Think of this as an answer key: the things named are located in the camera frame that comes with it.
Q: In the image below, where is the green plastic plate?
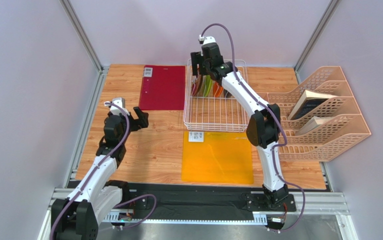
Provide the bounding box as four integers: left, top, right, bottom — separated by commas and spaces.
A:
203, 75, 213, 98

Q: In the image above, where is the red floral plate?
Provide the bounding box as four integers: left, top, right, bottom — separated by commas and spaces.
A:
191, 75, 205, 97

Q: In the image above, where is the white wire dish rack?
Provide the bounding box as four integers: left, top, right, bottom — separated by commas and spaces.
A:
183, 59, 248, 133

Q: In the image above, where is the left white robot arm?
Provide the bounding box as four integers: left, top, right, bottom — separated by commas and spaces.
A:
49, 102, 149, 240

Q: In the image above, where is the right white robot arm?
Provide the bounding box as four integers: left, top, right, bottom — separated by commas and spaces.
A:
190, 42, 289, 208

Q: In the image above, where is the orange plastic plate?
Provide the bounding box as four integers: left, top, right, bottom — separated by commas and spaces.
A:
212, 81, 224, 98

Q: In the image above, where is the dark grey plate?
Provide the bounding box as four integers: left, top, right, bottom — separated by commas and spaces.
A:
223, 89, 232, 99

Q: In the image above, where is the red mat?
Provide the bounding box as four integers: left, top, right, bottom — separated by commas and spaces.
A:
139, 65, 186, 111

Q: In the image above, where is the white label on red mat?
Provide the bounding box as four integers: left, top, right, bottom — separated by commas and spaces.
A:
143, 66, 153, 78

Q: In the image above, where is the white barcode label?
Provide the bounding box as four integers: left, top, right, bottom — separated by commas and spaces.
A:
188, 131, 205, 143

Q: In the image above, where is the orange mat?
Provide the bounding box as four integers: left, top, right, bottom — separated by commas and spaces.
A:
181, 131, 254, 185

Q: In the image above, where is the black cover book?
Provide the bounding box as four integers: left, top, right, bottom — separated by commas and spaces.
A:
287, 90, 337, 120

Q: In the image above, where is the tan book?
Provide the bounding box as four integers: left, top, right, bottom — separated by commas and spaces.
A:
295, 116, 333, 136

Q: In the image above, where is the beige plastic file organizer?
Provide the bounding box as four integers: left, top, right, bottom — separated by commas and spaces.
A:
260, 66, 371, 162

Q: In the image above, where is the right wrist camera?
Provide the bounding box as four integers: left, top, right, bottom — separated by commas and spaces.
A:
198, 34, 216, 45

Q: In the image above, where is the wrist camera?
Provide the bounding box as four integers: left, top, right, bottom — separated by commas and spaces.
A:
110, 97, 129, 116
198, 34, 216, 45

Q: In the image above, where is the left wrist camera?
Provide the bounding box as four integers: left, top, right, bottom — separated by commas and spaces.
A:
110, 97, 129, 116

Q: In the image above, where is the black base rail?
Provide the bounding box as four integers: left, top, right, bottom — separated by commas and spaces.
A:
106, 180, 297, 221

